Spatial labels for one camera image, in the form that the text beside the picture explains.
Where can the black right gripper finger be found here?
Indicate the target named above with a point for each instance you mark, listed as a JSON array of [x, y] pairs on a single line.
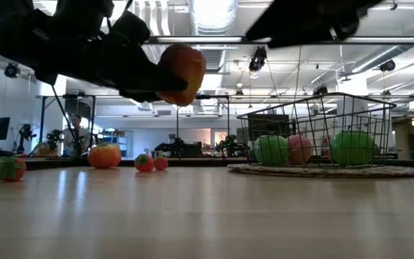
[[293, 25]]

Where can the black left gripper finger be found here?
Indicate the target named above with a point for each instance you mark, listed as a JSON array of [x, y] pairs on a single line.
[[138, 96], [149, 77]]

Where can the red toy apple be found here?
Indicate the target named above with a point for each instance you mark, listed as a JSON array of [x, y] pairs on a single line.
[[185, 61]]

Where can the orange toy tomato green top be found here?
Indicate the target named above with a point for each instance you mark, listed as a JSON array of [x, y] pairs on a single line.
[[104, 157]]

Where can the pink toy peach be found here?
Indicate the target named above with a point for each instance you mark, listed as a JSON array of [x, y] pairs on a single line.
[[299, 149]]

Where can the green toy apple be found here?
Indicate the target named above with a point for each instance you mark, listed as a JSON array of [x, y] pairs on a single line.
[[271, 151], [351, 148]]

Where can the red strawberry with leafy top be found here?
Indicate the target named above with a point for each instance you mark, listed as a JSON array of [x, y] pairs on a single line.
[[11, 171]]

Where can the neighbour station robot arm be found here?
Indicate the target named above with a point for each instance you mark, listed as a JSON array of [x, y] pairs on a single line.
[[54, 138], [25, 135], [232, 145], [178, 147]]

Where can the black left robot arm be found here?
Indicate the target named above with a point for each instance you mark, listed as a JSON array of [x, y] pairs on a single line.
[[81, 7]]

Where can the black ceiling spotlight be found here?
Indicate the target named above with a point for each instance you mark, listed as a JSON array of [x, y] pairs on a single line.
[[320, 89], [387, 65], [12, 70], [257, 59]]

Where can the black beam with light strips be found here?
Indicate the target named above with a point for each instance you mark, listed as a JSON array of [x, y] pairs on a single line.
[[200, 40]]

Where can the small red toy strawberry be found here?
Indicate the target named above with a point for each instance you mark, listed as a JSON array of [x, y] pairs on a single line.
[[161, 164], [144, 164]]

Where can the person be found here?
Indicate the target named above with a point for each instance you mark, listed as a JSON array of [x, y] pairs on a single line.
[[77, 138]]

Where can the dark cabinet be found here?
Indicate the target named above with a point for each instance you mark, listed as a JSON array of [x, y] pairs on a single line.
[[268, 124]]

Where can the silver ventilation duct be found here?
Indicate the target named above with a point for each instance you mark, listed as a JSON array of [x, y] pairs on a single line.
[[212, 18]]

